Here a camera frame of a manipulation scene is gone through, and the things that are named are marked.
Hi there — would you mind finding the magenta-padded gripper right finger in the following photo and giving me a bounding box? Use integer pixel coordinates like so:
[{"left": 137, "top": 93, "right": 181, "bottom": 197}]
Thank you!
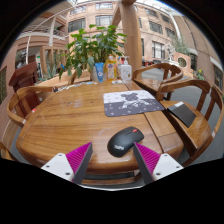
[{"left": 133, "top": 141, "right": 185, "bottom": 185}]

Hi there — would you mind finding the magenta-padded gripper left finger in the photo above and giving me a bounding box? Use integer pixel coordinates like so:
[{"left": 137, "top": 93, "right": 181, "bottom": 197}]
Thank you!
[{"left": 40, "top": 142, "right": 94, "bottom": 185}]

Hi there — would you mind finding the black computer mouse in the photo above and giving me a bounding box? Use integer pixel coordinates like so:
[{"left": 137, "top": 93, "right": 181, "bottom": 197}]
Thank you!
[{"left": 106, "top": 126, "right": 145, "bottom": 158}]

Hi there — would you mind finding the grey printed mouse pad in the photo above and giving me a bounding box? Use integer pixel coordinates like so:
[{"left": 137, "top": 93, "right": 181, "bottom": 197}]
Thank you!
[{"left": 103, "top": 89, "right": 165, "bottom": 118}]

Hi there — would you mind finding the wooden armchair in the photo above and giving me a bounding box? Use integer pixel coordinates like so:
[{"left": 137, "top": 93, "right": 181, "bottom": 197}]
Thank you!
[
  {"left": 68, "top": 69, "right": 92, "bottom": 86},
  {"left": 132, "top": 62, "right": 184, "bottom": 101},
  {"left": 6, "top": 85, "right": 56, "bottom": 128},
  {"left": 155, "top": 78, "right": 224, "bottom": 168}
]

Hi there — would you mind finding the black notebook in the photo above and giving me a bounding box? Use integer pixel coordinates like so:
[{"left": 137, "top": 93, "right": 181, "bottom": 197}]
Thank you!
[{"left": 166, "top": 101, "right": 197, "bottom": 128}]

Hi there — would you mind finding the spiky agave plant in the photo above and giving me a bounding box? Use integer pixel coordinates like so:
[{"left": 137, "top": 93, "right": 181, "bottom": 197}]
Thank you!
[{"left": 39, "top": 63, "right": 60, "bottom": 82}]

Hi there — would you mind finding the yellow flowering potted plant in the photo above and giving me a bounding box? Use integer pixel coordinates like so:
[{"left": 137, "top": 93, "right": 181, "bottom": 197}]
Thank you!
[{"left": 194, "top": 68, "right": 205, "bottom": 81}]

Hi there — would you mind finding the clear plastic packet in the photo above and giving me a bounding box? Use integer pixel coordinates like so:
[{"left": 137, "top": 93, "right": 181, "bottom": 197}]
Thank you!
[{"left": 111, "top": 79, "right": 128, "bottom": 85}]

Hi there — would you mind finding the clear pump dispenser bottle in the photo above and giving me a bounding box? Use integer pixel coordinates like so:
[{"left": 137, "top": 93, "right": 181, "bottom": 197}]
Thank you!
[{"left": 119, "top": 56, "right": 133, "bottom": 83}]

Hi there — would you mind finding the blue squeeze tube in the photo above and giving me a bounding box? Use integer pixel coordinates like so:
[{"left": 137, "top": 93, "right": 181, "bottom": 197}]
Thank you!
[{"left": 94, "top": 62, "right": 105, "bottom": 83}]

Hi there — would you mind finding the yellow liquid bottle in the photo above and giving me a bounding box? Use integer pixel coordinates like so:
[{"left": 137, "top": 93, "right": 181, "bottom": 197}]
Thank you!
[{"left": 105, "top": 54, "right": 118, "bottom": 83}]

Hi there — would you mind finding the large green potted plant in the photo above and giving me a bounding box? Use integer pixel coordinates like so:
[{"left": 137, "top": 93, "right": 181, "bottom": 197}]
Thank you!
[{"left": 59, "top": 23, "right": 128, "bottom": 83}]

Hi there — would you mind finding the wooden support pillar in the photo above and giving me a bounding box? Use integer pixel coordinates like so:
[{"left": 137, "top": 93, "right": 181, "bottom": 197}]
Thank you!
[{"left": 111, "top": 0, "right": 143, "bottom": 73}]

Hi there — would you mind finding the dark red wooden pedestal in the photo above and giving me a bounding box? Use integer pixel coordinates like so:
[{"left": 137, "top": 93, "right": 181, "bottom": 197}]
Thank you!
[{"left": 8, "top": 61, "right": 39, "bottom": 93}]

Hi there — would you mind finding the white statue on pedestal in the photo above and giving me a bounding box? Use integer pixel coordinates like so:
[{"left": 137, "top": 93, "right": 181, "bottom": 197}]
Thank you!
[{"left": 165, "top": 43, "right": 177, "bottom": 63}]

